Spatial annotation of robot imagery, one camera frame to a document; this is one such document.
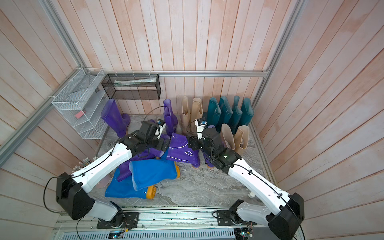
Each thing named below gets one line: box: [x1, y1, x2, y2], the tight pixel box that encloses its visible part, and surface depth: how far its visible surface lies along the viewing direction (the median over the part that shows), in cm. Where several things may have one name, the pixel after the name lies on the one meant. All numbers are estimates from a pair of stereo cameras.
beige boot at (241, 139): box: [234, 125, 250, 156], surface depth 78 cm
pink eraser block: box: [75, 110, 84, 119], surface depth 84 cm
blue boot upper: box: [129, 147, 181, 191], surface depth 79 cm
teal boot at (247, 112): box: [238, 97, 254, 128], surface depth 90 cm
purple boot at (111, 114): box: [101, 98, 131, 138], surface depth 92 cm
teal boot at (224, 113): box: [216, 96, 233, 134], surface depth 90 cm
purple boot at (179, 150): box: [166, 132, 201, 168], surface depth 87 cm
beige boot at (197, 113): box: [190, 97, 204, 133], surface depth 95 cm
